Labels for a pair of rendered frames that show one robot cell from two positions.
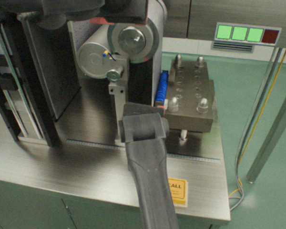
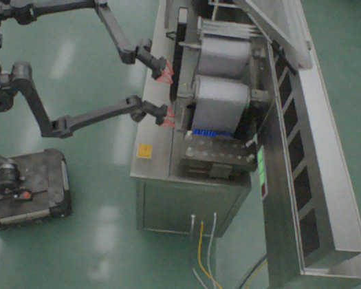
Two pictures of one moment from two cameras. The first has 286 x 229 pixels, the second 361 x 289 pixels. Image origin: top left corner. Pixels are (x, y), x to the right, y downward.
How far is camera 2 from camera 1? 1.49 m
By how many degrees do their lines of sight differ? 50
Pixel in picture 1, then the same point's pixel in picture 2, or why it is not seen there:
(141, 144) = (124, 101)
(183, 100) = (197, 144)
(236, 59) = not seen: outside the picture
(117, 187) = (146, 127)
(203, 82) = (223, 158)
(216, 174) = (157, 173)
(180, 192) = (142, 151)
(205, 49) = not seen: outside the picture
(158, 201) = (107, 108)
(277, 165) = not seen: outside the picture
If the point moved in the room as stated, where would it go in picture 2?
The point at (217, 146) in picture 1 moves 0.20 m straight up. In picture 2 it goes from (179, 177) to (183, 157)
